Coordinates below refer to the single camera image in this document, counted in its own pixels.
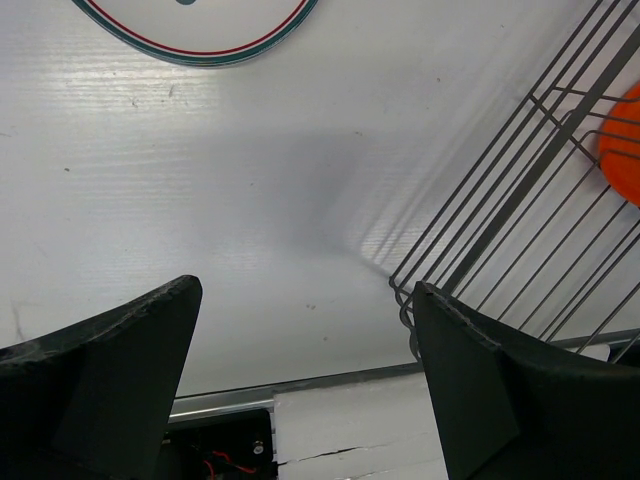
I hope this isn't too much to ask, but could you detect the metal base rail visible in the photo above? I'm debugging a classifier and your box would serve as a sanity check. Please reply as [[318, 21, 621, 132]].
[[159, 363, 426, 480]]

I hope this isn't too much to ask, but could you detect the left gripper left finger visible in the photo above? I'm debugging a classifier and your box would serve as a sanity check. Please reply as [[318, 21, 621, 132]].
[[1, 275, 202, 479]]

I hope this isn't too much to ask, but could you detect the silver foil covered panel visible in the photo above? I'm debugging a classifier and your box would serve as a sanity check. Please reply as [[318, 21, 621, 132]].
[[273, 373, 448, 480]]

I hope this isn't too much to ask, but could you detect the white floral plate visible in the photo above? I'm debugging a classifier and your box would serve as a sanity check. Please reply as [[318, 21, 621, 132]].
[[74, 0, 318, 68]]

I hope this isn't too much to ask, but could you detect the orange plate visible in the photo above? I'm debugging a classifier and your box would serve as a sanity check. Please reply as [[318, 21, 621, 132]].
[[597, 83, 639, 206]]

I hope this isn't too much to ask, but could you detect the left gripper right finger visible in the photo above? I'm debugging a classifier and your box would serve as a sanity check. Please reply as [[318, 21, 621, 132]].
[[413, 282, 639, 479]]

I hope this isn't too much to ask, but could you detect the grey wire dish rack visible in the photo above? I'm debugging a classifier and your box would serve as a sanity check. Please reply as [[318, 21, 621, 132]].
[[389, 1, 639, 365]]

